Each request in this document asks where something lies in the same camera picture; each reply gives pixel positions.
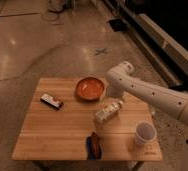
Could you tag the long white metal rail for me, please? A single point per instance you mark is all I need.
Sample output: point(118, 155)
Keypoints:
point(163, 24)

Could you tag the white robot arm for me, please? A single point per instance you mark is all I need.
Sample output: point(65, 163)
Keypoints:
point(170, 101)

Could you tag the white plastic bottle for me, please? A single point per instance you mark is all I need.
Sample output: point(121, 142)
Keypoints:
point(108, 111)

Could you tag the wooden table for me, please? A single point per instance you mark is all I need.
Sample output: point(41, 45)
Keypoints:
point(60, 134)

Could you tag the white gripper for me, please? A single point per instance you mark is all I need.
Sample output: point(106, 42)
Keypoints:
point(114, 91)

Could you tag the black floor mat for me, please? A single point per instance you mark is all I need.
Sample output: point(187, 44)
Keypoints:
point(117, 25)

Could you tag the white object on floor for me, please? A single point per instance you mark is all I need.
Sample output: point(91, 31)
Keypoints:
point(57, 5)

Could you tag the orange ceramic bowl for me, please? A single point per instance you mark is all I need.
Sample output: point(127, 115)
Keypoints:
point(89, 88)

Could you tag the white paper cup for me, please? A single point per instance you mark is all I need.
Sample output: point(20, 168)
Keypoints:
point(145, 133)

